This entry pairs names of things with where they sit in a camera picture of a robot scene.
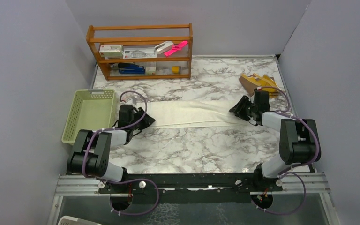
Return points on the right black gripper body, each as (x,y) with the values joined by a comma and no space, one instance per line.
(255,109)

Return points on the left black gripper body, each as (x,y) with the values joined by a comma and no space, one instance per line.
(135,117)

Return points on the white towel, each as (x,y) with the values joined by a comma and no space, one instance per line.
(193,114)

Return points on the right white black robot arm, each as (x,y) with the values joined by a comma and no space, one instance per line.
(298,138)

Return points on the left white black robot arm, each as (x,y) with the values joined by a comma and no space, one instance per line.
(90,152)

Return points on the brown yellow folded towels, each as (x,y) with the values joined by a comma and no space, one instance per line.
(252,82)

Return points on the green plastic basket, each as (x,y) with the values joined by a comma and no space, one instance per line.
(91,109)

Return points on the blue stapler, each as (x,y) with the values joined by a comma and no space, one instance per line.
(128,68)

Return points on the white small box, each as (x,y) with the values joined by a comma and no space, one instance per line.
(150,68)

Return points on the yellow small object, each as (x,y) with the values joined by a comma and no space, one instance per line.
(176,69)

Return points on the white flat package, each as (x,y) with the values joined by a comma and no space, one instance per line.
(139,53)

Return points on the wooden shelf rack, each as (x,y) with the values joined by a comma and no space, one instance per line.
(143,36)

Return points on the white green box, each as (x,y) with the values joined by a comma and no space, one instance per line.
(111,51)

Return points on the white stapler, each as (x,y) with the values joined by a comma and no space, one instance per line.
(163,47)

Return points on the pink plastic tool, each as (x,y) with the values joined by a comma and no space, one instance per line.
(176,48)

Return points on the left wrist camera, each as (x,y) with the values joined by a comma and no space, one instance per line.
(131,101)

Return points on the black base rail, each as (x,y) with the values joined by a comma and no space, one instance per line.
(189,188)

